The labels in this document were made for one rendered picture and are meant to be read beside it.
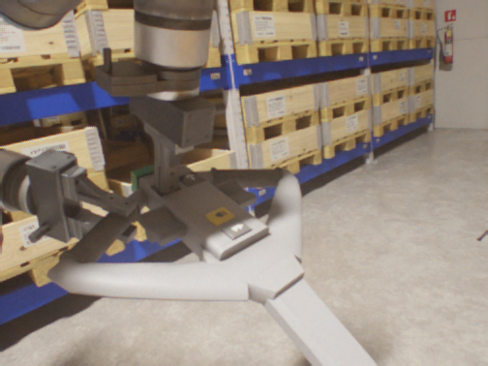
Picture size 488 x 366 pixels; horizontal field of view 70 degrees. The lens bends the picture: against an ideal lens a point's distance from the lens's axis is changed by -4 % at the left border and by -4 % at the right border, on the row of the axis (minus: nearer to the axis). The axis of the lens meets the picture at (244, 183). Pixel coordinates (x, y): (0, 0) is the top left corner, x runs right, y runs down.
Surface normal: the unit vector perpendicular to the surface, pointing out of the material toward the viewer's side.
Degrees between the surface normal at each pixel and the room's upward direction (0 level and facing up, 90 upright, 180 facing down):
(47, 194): 101
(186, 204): 22
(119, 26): 90
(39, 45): 90
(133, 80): 111
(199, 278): 28
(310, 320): 38
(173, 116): 90
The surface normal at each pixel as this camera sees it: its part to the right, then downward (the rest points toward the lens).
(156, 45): -0.22, 0.50
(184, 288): 0.19, -0.52
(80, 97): 0.69, 0.12
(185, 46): 0.50, 0.53
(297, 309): 0.33, -0.67
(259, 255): 0.11, -0.85
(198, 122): 0.69, 0.47
